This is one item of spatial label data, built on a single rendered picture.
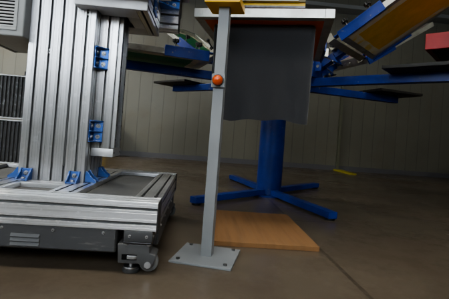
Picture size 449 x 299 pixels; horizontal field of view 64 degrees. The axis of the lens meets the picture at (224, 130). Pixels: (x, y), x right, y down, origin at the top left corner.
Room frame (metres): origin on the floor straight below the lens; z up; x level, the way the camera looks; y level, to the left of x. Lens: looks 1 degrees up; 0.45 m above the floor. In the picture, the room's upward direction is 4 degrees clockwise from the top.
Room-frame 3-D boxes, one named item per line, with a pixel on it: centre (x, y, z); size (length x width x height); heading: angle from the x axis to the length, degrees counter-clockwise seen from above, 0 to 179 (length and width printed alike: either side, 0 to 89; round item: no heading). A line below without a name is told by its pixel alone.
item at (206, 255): (1.32, 0.03, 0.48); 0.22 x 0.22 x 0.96; 79
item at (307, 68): (1.57, -0.14, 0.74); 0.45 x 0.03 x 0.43; 79
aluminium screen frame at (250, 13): (1.86, -0.19, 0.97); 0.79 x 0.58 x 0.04; 169
